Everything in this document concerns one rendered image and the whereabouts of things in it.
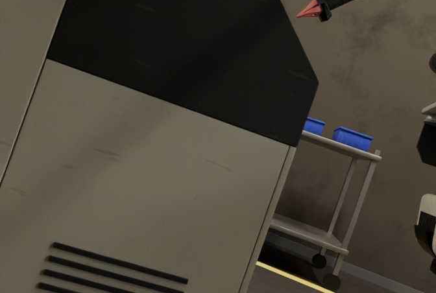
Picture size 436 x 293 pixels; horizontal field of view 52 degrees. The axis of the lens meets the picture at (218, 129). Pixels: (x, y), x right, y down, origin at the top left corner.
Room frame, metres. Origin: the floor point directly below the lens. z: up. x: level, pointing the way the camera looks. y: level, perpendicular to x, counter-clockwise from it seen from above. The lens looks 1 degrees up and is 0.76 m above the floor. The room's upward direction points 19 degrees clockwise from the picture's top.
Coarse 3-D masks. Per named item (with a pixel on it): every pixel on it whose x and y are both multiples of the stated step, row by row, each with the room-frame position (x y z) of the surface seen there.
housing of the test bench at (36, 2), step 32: (0, 0) 0.89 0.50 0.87; (32, 0) 0.90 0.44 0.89; (64, 0) 0.91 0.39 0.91; (0, 32) 0.89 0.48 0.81; (32, 32) 0.90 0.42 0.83; (0, 64) 0.90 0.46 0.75; (32, 64) 0.91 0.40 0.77; (0, 96) 0.90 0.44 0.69; (0, 128) 0.90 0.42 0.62; (0, 160) 0.91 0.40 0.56
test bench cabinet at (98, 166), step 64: (64, 128) 0.93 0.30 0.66; (128, 128) 0.95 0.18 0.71; (192, 128) 0.98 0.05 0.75; (0, 192) 0.91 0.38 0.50; (64, 192) 0.94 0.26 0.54; (128, 192) 0.96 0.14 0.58; (192, 192) 0.99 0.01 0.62; (256, 192) 1.01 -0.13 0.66; (0, 256) 0.92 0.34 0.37; (64, 256) 0.94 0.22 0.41; (128, 256) 0.97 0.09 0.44; (192, 256) 0.99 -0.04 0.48; (256, 256) 1.02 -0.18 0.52
